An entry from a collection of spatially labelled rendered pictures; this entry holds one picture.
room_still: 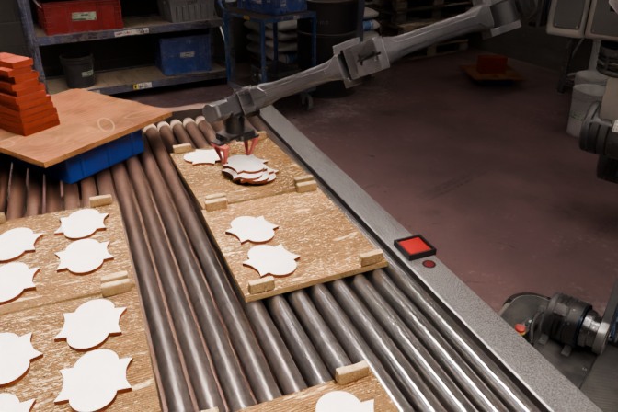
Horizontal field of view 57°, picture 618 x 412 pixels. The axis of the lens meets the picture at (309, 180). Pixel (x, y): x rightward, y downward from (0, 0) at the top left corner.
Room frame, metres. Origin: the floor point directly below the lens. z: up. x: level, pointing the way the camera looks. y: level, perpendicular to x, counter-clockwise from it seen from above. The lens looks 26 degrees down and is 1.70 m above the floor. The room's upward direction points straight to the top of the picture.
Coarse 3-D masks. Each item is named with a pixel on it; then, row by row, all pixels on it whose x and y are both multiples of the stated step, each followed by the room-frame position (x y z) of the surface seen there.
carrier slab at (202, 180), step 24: (240, 144) 1.80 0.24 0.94; (264, 144) 1.80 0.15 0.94; (192, 168) 1.61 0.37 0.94; (216, 168) 1.61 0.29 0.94; (288, 168) 1.61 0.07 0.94; (192, 192) 1.45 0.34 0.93; (216, 192) 1.45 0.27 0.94; (240, 192) 1.45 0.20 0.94; (264, 192) 1.45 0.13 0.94; (288, 192) 1.46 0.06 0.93
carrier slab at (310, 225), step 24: (312, 192) 1.45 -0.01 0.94; (216, 216) 1.31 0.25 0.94; (240, 216) 1.31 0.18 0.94; (264, 216) 1.31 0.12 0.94; (288, 216) 1.31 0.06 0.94; (312, 216) 1.31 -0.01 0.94; (336, 216) 1.31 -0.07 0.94; (216, 240) 1.19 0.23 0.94; (288, 240) 1.19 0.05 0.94; (312, 240) 1.19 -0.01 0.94; (336, 240) 1.19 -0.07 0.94; (360, 240) 1.19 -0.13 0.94; (240, 264) 1.09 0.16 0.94; (312, 264) 1.09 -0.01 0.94; (336, 264) 1.09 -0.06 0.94; (384, 264) 1.10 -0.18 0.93; (240, 288) 1.00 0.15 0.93; (288, 288) 1.01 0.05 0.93
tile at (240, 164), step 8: (232, 160) 1.58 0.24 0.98; (240, 160) 1.58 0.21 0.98; (248, 160) 1.58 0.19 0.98; (256, 160) 1.58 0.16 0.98; (264, 160) 1.58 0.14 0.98; (232, 168) 1.53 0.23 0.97; (240, 168) 1.52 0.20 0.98; (248, 168) 1.52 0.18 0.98; (256, 168) 1.52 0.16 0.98; (264, 168) 1.54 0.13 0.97
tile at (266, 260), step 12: (252, 252) 1.12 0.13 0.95; (264, 252) 1.12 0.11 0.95; (276, 252) 1.12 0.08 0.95; (288, 252) 1.12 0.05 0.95; (252, 264) 1.07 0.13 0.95; (264, 264) 1.07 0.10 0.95; (276, 264) 1.07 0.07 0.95; (288, 264) 1.07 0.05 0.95; (264, 276) 1.04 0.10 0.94; (276, 276) 1.04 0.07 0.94; (288, 276) 1.04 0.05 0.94
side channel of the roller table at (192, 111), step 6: (210, 102) 2.21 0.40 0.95; (168, 108) 2.14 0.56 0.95; (174, 108) 2.14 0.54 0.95; (180, 108) 2.14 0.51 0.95; (186, 108) 2.14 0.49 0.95; (192, 108) 2.14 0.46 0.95; (198, 108) 2.14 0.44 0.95; (174, 114) 2.10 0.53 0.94; (180, 114) 2.11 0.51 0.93; (186, 114) 2.12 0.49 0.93; (192, 114) 2.13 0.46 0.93; (198, 114) 2.14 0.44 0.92; (168, 120) 2.09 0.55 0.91; (180, 120) 2.11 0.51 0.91; (156, 126) 2.07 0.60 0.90
